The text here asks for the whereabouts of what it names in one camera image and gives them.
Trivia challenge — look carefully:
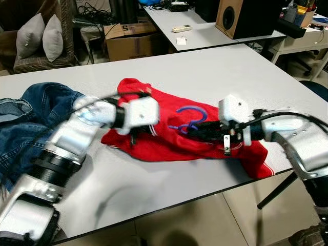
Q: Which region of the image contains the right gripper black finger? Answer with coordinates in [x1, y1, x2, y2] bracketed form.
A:
[187, 123, 227, 135]
[190, 133, 226, 143]

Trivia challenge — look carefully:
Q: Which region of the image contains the purple plastic hanger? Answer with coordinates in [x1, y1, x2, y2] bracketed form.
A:
[168, 105, 208, 135]

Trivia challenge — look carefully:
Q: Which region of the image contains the red polo shirt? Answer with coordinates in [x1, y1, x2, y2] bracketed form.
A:
[101, 78, 275, 180]

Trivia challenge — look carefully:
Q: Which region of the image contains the blue denim garment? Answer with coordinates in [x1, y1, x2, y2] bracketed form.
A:
[0, 82, 85, 190]

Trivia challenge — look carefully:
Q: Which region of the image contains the black metal table leg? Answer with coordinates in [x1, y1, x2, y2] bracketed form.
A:
[256, 172, 298, 210]

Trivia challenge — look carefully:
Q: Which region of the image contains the dark blue round stool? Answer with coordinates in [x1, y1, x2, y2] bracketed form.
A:
[300, 79, 328, 100]

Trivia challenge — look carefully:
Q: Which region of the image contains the open brown cardboard box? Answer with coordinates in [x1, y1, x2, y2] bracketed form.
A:
[102, 22, 165, 62]

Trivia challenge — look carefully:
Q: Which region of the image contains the white remote control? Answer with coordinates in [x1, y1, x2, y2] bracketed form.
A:
[171, 24, 192, 33]

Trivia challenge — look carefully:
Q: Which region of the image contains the white side desk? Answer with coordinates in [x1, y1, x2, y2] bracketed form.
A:
[266, 23, 328, 67]

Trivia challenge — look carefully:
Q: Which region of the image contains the wooden black speaker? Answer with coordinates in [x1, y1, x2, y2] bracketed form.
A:
[215, 0, 282, 40]

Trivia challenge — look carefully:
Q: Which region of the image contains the black soundbar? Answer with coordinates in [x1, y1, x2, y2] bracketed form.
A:
[277, 18, 308, 39]

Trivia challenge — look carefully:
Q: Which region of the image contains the grey pillow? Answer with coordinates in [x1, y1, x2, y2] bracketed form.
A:
[42, 14, 65, 63]
[15, 13, 46, 59]

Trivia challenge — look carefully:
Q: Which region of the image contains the desk organiser with pens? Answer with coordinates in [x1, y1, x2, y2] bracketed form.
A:
[284, 3, 316, 27]

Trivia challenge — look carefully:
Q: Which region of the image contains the blue plastic bag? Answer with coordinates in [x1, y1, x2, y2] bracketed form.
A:
[138, 0, 167, 7]

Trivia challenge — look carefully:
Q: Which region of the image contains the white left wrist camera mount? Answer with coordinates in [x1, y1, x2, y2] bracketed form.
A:
[123, 96, 160, 135]

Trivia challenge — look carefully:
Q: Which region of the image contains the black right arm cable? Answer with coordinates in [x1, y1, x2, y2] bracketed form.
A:
[238, 109, 328, 134]

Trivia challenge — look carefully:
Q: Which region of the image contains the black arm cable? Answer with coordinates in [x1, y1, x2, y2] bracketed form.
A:
[77, 91, 152, 111]
[238, 109, 328, 134]

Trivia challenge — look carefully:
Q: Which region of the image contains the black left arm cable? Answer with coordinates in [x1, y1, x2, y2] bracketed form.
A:
[77, 91, 152, 111]

